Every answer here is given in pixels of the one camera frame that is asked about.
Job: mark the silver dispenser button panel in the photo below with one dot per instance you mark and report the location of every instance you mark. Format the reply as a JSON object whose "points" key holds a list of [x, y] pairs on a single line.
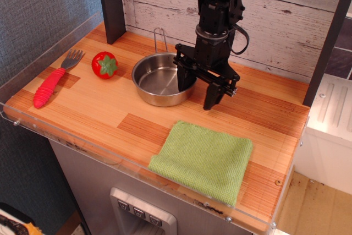
{"points": [[135, 216]]}

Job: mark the red toy tomato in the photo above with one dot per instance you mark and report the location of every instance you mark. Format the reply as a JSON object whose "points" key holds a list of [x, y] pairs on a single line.
{"points": [[104, 65]]}

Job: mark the dark shelf post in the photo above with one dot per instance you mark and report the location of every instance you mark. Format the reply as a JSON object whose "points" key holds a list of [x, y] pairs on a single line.
{"points": [[333, 32], [113, 14]]}

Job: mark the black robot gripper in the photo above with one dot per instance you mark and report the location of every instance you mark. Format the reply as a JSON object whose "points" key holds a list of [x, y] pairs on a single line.
{"points": [[208, 61]]}

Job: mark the grey toy cabinet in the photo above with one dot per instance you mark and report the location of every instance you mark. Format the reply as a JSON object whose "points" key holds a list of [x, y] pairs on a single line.
{"points": [[91, 181]]}

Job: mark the dark left shelf post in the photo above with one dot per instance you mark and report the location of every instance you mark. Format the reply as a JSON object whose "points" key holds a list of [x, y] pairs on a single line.
{"points": [[113, 14]]}

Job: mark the stainless steel pot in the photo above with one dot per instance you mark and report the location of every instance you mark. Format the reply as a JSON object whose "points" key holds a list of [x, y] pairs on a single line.
{"points": [[156, 79]]}

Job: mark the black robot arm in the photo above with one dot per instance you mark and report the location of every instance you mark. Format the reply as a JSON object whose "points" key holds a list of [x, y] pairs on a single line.
{"points": [[217, 16]]}

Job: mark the green towel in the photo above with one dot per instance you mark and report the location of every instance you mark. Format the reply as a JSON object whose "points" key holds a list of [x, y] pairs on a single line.
{"points": [[212, 163]]}

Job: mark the red handled fork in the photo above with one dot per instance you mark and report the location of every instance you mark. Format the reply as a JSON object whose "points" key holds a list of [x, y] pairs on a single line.
{"points": [[46, 89]]}

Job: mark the dark right shelf post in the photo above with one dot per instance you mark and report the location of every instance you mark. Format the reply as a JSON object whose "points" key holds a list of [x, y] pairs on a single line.
{"points": [[333, 32]]}

